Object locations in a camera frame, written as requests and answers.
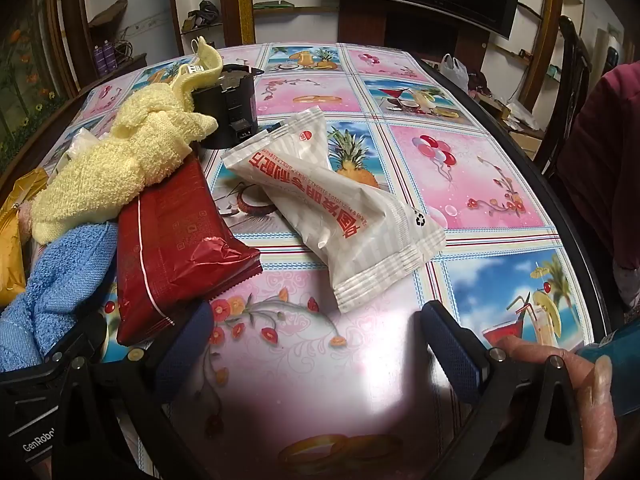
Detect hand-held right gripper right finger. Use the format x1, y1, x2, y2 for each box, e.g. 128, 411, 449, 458
421, 301, 586, 480

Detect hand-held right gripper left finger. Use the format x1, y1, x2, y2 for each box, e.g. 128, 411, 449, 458
47, 302, 217, 480

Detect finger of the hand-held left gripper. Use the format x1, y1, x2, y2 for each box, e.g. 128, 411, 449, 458
64, 310, 108, 361

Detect blue towel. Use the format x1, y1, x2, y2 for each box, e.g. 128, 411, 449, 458
0, 222, 121, 373

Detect yellow plastic bag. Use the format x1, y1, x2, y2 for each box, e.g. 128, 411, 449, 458
0, 167, 49, 306

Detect red tissue packet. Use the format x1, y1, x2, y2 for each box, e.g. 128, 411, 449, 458
116, 152, 263, 347

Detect yellow towel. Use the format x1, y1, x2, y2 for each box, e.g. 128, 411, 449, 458
30, 35, 222, 243

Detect white packet with red print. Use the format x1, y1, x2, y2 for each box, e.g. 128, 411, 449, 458
220, 106, 448, 315

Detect white small packet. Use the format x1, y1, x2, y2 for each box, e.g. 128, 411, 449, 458
59, 127, 101, 171

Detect flat cardboard pieces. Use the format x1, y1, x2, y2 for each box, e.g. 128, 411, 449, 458
492, 100, 548, 158

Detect black cylindrical device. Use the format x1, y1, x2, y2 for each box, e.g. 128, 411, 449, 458
191, 63, 264, 151

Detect floral glass door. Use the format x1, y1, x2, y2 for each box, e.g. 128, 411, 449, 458
0, 0, 76, 171

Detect white plastic bag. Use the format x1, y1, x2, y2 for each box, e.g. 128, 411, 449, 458
439, 53, 471, 93

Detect dark wooden chair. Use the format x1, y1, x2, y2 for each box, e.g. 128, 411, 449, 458
532, 15, 593, 176

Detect cardboard box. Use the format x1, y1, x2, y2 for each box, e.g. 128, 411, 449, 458
89, 0, 131, 27

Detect dark tangled object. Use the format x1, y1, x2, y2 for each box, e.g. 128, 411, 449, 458
182, 0, 222, 31

